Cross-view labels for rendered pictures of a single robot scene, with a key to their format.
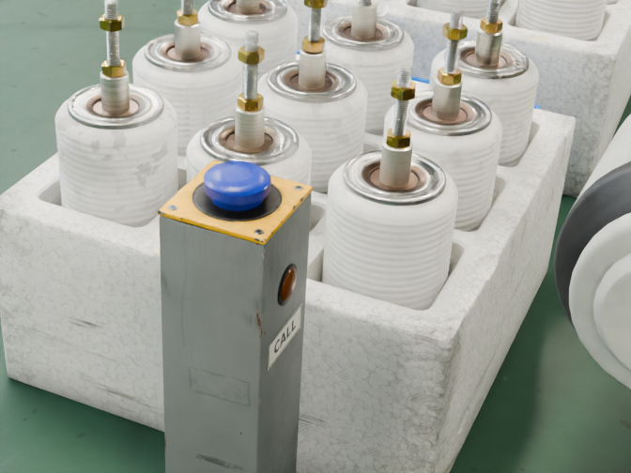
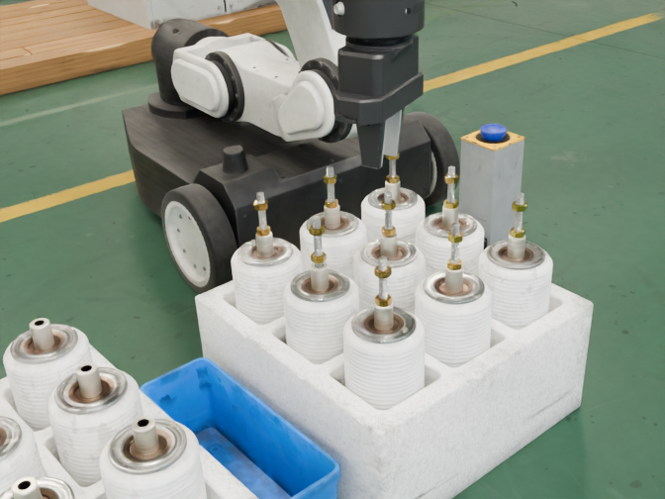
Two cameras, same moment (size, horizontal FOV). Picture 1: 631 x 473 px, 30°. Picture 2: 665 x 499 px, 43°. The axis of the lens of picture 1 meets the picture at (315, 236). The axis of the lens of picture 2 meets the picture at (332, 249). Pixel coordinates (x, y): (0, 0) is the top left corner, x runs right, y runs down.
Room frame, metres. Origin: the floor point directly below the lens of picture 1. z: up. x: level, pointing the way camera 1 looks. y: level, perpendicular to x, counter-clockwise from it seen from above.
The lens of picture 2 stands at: (1.78, 0.44, 0.81)
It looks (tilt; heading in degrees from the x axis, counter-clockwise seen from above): 29 degrees down; 210
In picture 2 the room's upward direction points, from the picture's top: 3 degrees counter-clockwise
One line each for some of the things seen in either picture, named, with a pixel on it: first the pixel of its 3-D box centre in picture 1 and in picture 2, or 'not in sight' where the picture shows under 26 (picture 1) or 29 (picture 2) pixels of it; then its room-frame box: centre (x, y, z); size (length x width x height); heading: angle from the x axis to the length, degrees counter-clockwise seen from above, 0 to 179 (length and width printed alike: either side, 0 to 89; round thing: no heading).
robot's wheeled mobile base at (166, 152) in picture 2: not in sight; (247, 120); (0.41, -0.55, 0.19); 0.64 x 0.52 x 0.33; 66
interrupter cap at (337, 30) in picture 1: (362, 33); (320, 285); (1.01, -0.03, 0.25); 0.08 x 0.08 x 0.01
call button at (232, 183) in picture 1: (237, 190); (493, 134); (0.60, 0.05, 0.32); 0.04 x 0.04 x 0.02
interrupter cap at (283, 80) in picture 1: (311, 82); (388, 253); (0.90, 0.01, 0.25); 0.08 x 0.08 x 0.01
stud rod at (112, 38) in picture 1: (113, 47); (518, 220); (0.83, 0.16, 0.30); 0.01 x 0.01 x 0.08
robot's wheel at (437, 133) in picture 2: not in sight; (419, 159); (0.27, -0.22, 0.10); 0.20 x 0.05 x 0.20; 66
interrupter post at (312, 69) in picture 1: (312, 68); (388, 245); (0.90, 0.01, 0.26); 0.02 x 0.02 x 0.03
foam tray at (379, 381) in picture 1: (302, 242); (390, 351); (0.90, 0.01, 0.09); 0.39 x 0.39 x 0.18; 68
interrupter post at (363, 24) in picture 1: (363, 20); (320, 276); (1.01, -0.03, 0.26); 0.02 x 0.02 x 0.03
